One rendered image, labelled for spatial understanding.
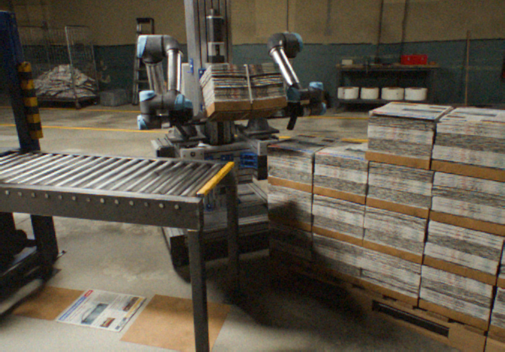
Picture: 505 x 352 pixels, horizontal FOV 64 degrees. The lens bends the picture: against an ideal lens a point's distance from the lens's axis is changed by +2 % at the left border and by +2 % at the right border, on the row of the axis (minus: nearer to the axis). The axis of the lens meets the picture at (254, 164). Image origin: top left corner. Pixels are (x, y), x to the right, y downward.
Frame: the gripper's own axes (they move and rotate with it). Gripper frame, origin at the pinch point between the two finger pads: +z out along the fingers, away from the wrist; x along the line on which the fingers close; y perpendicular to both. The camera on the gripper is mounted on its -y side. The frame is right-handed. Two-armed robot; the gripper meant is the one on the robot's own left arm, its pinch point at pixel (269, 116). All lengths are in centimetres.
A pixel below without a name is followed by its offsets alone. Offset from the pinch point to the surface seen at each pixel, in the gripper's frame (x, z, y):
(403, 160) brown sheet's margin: 58, -38, -35
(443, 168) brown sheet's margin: 70, -47, -40
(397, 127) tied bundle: 60, -36, -20
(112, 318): -24, 94, -95
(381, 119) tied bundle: 55, -32, -15
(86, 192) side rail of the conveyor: 27, 96, -29
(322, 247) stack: 8, -17, -76
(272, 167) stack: -2.9, 1.1, -28.2
